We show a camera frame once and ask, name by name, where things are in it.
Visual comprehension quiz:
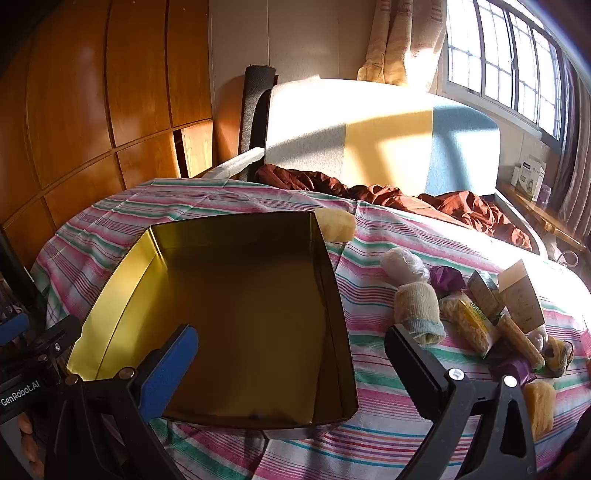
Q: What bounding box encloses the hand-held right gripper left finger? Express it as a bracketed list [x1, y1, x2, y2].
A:
[44, 323, 200, 480]

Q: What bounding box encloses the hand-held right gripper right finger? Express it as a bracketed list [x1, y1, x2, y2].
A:
[385, 323, 539, 480]

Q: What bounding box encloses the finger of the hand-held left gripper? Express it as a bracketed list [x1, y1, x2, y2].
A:
[0, 310, 32, 347]

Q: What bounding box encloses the beige sock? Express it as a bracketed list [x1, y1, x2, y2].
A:
[393, 281, 446, 347]

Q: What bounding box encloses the yellow cracker packet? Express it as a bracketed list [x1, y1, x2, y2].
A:
[438, 295, 502, 358]

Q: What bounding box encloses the gold tin box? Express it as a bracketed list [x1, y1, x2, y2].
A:
[66, 211, 360, 439]

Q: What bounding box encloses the purple snack packet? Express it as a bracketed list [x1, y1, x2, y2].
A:
[489, 344, 536, 386]
[427, 265, 469, 294]

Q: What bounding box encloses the clear plastic bag ball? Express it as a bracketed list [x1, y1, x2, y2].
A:
[380, 247, 431, 289]

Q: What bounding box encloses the green white carton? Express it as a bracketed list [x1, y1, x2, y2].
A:
[467, 269, 504, 324]

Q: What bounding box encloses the pale yellow packet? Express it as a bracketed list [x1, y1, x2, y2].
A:
[315, 208, 357, 243]
[522, 379, 557, 441]

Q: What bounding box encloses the yellow dark snack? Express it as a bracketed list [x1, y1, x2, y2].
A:
[542, 336, 575, 374]

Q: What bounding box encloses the person's left hand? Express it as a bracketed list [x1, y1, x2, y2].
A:
[16, 413, 44, 478]

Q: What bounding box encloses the beige carton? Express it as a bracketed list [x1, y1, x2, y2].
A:
[498, 258, 546, 334]

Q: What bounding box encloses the brown quilt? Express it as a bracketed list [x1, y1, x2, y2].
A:
[254, 164, 534, 252]

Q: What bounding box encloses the wooden shelf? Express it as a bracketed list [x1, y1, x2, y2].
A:
[496, 180, 587, 252]

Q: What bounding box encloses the white appliance box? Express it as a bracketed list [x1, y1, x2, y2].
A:
[510, 156, 546, 203]

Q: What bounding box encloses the wooden wardrobe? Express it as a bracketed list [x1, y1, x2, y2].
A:
[0, 0, 215, 259]

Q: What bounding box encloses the patterned pink curtain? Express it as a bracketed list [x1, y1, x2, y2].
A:
[551, 60, 591, 241]

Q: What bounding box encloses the barred window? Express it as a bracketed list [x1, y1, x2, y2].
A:
[438, 0, 568, 153]

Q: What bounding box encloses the beige curtain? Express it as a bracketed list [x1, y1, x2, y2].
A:
[358, 0, 446, 88]

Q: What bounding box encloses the white bed side rail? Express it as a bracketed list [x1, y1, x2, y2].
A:
[203, 147, 265, 180]

